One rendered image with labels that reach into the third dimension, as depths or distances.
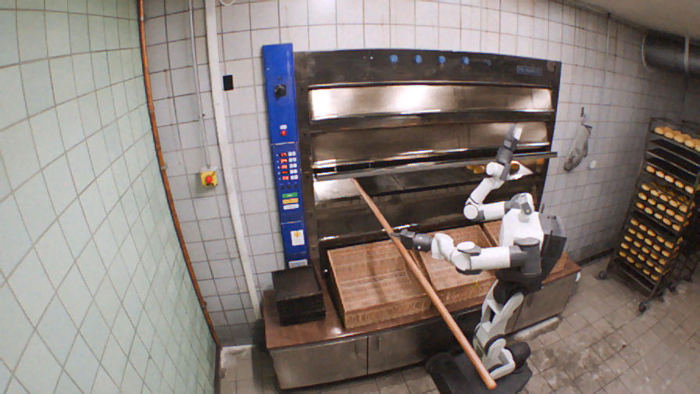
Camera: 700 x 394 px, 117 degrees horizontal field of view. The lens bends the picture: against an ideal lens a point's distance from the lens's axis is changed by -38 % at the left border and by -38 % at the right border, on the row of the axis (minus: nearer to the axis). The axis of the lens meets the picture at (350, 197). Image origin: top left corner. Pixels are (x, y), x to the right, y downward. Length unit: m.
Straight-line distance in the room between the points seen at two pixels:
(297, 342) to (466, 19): 2.17
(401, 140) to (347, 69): 0.55
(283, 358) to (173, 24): 2.00
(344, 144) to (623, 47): 2.67
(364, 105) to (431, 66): 0.49
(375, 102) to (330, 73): 0.31
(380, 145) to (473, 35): 0.92
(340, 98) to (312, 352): 1.50
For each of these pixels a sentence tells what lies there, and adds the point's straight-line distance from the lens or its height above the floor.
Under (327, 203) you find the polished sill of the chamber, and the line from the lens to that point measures 2.16.
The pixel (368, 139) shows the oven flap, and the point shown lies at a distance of 2.08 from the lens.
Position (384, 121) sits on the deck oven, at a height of 1.67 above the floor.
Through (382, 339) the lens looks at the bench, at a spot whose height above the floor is 0.46.
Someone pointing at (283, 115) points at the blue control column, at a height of 1.76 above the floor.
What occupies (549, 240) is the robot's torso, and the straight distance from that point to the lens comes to 1.58.
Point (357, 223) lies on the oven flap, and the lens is 2.27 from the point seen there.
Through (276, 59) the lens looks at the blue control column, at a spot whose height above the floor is 2.07.
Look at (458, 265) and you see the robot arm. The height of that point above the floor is 1.26.
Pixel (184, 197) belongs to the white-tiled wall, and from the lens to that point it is 2.15.
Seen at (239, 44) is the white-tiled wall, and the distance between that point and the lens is 1.91.
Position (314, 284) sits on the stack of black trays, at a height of 0.80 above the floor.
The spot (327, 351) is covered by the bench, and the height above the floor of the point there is 0.45.
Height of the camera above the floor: 2.15
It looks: 26 degrees down
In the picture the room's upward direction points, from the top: 1 degrees counter-clockwise
